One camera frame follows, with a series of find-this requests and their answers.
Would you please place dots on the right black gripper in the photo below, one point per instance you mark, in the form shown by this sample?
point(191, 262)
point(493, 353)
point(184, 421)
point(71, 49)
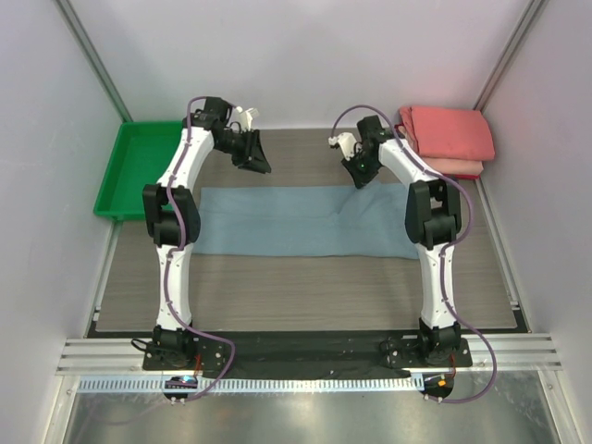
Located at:
point(356, 163)

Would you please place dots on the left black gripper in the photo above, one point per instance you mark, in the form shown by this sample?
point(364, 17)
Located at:
point(257, 160)

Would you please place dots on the blue grey t shirt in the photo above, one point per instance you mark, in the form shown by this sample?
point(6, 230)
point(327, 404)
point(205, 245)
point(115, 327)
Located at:
point(305, 221)

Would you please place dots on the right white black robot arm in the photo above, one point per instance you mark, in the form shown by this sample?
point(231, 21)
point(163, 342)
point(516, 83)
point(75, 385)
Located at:
point(432, 221)

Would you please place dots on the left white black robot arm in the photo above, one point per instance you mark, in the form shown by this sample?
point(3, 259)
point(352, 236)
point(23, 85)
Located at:
point(173, 221)

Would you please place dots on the light pink folded shirt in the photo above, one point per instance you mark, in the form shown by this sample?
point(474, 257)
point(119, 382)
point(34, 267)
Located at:
point(408, 137)

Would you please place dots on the top coral folded shirt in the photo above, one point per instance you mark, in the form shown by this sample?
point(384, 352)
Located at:
point(439, 132)

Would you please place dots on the green plastic tray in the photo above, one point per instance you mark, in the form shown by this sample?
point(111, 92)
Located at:
point(141, 154)

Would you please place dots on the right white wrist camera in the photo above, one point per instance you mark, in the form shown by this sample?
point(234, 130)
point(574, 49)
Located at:
point(347, 144)

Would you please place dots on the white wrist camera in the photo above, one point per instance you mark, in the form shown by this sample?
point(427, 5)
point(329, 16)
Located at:
point(242, 118)
point(347, 144)

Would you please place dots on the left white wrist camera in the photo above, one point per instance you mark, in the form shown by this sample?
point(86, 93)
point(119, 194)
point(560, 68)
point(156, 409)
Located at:
point(242, 118)

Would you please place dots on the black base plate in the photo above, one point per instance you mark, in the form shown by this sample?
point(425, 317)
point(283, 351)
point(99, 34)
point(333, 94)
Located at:
point(314, 355)

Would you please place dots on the left aluminium corner post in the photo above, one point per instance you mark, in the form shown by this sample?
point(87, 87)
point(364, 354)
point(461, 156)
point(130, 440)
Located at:
point(85, 44)

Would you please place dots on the aluminium corner post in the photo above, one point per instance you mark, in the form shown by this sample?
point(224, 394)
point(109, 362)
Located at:
point(85, 44)
point(527, 21)

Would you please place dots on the white slotted cable duct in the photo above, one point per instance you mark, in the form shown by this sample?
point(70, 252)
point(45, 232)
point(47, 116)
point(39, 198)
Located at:
point(183, 384)

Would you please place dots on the right aluminium corner post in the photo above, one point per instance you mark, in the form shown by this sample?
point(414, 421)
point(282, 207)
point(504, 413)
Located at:
point(527, 21)

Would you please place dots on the aluminium rail frame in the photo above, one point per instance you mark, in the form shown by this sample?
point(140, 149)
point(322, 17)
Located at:
point(507, 352)

